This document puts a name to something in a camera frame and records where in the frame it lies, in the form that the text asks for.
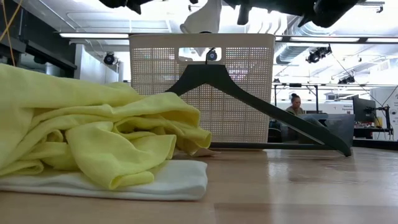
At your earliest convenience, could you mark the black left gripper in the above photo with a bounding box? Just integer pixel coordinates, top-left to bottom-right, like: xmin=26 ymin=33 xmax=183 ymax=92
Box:
xmin=98 ymin=0 xmax=153 ymax=16

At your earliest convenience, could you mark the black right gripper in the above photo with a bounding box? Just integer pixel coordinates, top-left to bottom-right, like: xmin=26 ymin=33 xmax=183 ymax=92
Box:
xmin=223 ymin=0 xmax=312 ymax=26

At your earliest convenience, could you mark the black clothes hanger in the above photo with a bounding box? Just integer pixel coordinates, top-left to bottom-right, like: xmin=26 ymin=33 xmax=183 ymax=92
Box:
xmin=166 ymin=47 xmax=353 ymax=157

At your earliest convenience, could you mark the yellow shirt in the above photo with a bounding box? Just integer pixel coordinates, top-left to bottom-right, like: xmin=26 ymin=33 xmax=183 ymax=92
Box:
xmin=0 ymin=63 xmax=213 ymax=191

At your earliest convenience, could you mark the white cloth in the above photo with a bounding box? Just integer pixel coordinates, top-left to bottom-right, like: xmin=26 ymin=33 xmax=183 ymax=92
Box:
xmin=0 ymin=147 xmax=218 ymax=202

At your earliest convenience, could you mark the black spotlight cluster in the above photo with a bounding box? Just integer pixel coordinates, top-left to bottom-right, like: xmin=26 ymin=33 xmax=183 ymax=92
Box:
xmin=306 ymin=45 xmax=333 ymax=65
xmin=338 ymin=75 xmax=356 ymax=85

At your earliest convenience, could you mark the white plastic laundry basket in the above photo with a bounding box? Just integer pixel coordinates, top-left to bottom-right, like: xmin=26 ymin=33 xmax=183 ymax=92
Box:
xmin=129 ymin=32 xmax=277 ymax=144

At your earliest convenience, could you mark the person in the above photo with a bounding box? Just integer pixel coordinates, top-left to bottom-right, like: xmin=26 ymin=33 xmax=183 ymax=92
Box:
xmin=285 ymin=92 xmax=307 ymax=116

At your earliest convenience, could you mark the black background monitor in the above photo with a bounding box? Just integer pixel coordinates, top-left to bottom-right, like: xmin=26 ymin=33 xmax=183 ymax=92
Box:
xmin=353 ymin=95 xmax=377 ymax=123

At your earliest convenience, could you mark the translucent grey plastic bin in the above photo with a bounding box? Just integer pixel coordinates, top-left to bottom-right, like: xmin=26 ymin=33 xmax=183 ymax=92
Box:
xmin=269 ymin=113 xmax=356 ymax=149

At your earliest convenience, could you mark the black background stand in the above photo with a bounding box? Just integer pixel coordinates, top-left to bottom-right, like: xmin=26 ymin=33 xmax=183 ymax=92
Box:
xmin=365 ymin=105 xmax=394 ymax=141

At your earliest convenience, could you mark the yellow hanging cord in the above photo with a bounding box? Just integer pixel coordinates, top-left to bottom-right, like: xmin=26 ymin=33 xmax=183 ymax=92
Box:
xmin=0 ymin=0 xmax=24 ymax=68

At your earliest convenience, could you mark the black metal table frame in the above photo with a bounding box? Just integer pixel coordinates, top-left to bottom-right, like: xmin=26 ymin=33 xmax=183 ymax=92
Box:
xmin=353 ymin=139 xmax=398 ymax=149

